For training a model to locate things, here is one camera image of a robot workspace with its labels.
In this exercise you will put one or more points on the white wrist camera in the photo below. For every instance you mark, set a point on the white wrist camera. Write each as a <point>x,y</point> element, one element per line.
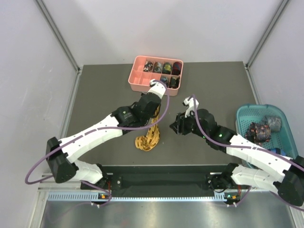
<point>157,87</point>
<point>192,104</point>

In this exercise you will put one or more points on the green yellow rolled tie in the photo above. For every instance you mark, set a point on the green yellow rolled tie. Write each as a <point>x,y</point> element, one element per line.
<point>167,68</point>

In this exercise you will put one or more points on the blue patterned rolled tie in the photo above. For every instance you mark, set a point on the blue patterned rolled tie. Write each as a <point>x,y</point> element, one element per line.
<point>165,80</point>

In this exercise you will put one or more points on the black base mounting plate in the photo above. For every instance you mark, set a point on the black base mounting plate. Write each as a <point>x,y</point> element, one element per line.
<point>162,181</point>

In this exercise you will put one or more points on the yellow patterned necktie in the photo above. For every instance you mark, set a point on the yellow patterned necktie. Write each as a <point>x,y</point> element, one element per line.
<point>150,140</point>

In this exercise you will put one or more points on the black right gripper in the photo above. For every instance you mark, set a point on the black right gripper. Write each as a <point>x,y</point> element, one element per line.
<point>179,126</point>

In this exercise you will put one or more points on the multicolour rolled tie in box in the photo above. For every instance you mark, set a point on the multicolour rolled tie in box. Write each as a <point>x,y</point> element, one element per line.
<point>148,66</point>

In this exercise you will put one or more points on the aluminium frame post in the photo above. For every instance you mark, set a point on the aluminium frame post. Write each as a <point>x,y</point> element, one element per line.
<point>266,34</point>
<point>56,32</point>

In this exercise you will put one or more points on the left aluminium frame post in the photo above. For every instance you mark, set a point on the left aluminium frame post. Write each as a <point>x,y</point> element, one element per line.
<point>56,32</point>

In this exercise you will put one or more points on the black yellow rolled tie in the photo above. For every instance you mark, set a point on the black yellow rolled tie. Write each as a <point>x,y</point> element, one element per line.
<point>174,82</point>

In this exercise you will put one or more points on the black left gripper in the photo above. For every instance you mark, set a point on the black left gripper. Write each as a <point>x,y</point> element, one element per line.
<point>152,116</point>

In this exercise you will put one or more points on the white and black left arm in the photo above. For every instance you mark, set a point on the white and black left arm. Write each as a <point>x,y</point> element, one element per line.
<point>65,164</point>

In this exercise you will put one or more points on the dark orange floral rolled tie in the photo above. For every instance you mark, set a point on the dark orange floral rolled tie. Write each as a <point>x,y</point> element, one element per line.
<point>258,133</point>

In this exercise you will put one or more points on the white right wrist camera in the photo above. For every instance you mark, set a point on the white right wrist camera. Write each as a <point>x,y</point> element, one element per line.
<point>192,104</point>

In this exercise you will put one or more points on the right aluminium frame post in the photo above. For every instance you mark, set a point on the right aluminium frame post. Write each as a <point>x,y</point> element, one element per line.
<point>266,34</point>

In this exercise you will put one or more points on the maroon rolled tie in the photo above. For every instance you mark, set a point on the maroon rolled tie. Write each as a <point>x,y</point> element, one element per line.
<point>176,68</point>

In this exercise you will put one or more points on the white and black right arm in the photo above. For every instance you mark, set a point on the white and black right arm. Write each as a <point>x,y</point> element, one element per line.
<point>281,175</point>

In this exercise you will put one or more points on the pink compartment organizer box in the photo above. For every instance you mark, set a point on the pink compartment organizer box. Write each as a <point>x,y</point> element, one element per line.
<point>139,81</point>

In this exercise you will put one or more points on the blue striped rolled tie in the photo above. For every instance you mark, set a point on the blue striped rolled tie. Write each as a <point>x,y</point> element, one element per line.
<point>278,151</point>

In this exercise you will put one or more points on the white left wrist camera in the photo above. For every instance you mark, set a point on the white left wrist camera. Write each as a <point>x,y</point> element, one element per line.
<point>157,87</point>

